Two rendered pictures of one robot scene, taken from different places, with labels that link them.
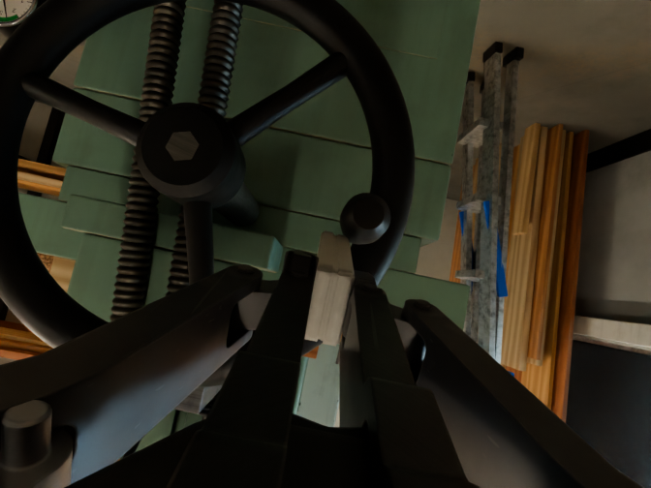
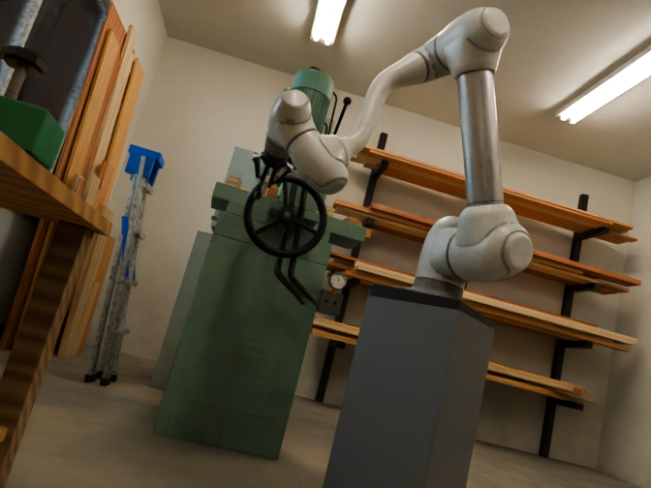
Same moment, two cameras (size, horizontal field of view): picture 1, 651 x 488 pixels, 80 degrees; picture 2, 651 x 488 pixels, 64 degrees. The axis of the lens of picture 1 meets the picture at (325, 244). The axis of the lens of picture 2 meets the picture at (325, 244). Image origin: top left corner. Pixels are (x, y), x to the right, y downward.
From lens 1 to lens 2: 1.53 m
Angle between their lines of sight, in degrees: 21
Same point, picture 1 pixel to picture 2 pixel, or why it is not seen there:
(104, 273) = (310, 202)
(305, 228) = (260, 217)
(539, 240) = not seen: hidden behind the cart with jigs
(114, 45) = (315, 278)
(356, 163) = (243, 235)
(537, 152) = not seen: hidden behind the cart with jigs
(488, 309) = (136, 209)
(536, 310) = not seen: hidden behind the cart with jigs
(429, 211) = (222, 219)
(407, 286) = (231, 198)
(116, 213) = (307, 216)
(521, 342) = (88, 192)
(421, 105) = (220, 253)
